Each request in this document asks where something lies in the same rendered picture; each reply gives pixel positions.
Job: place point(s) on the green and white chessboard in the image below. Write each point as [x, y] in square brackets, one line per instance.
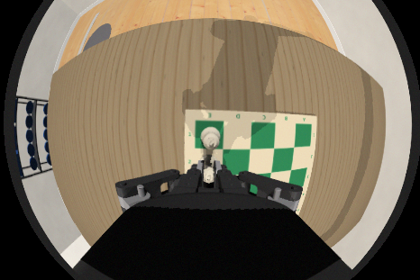
[275, 145]

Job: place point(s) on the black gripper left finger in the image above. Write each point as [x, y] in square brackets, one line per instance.
[133, 191]

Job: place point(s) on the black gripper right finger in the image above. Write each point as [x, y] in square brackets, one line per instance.
[275, 190]

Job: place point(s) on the black king chess piece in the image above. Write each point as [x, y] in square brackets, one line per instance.
[209, 185]

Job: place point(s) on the white chess queen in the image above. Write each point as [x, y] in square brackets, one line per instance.
[209, 174]

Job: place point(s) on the white king chess piece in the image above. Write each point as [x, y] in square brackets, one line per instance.
[211, 140]

